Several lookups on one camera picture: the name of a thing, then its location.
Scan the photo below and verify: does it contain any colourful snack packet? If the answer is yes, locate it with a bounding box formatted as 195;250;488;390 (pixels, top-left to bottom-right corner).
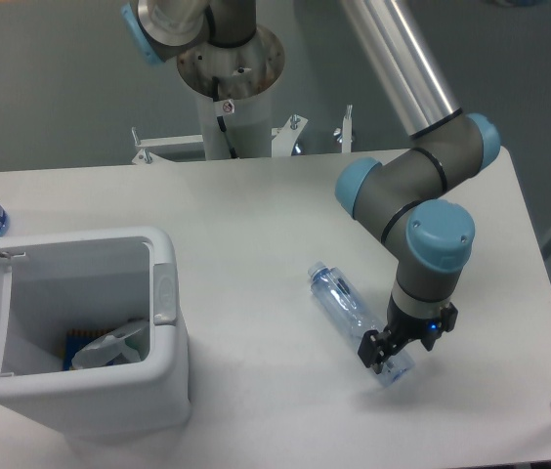
63;328;110;371

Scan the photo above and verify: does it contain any clear plastic water bottle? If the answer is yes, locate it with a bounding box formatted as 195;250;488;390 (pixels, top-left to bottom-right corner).
308;262;415;387

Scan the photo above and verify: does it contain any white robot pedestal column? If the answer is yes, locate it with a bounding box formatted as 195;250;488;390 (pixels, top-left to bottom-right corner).
177;25;285;133

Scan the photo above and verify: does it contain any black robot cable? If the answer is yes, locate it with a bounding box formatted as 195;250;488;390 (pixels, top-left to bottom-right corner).
211;75;238;160

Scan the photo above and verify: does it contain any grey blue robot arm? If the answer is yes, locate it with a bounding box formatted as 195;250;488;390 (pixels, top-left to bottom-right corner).
120;1;500;378

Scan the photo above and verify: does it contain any white plastic trash can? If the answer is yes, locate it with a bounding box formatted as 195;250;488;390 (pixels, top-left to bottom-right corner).
0;227;191;436

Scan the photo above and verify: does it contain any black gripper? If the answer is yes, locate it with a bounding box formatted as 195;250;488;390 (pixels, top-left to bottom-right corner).
358;297;458;373

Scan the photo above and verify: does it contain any clear printed plastic wrapper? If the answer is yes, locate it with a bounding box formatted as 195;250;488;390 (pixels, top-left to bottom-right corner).
71;320;149;369

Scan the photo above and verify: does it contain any white metal table bracket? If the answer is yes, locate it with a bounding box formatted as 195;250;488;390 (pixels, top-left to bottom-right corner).
130;104;358;166

